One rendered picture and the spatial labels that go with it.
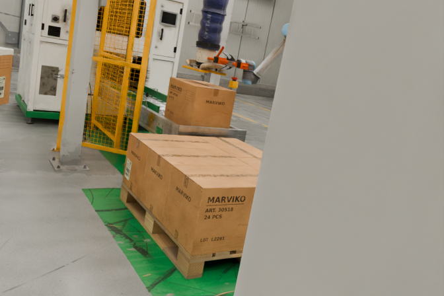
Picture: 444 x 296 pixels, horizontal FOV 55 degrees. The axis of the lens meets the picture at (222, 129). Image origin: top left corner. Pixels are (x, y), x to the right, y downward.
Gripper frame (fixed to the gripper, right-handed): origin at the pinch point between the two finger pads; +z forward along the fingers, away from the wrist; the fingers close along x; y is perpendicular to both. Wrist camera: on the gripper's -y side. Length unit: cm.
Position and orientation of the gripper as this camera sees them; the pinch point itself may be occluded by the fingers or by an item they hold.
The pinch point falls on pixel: (221, 61)
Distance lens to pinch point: 375.9
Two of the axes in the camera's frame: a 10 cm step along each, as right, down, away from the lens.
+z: -8.3, -0.5, -5.5
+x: 1.8, -9.7, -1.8
